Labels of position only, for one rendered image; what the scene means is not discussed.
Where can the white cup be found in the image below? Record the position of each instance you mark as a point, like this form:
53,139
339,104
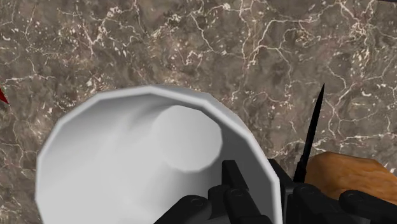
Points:
130,161

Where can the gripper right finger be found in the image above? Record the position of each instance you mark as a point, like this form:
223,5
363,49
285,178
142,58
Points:
322,204

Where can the brown bread loaf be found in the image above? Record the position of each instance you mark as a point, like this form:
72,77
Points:
344,173

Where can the black pointed knife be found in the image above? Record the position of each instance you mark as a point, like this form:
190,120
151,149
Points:
310,139

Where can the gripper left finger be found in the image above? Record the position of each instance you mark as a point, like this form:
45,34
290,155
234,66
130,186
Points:
235,198

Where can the red pointed object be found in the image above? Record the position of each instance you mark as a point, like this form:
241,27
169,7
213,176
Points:
3,96

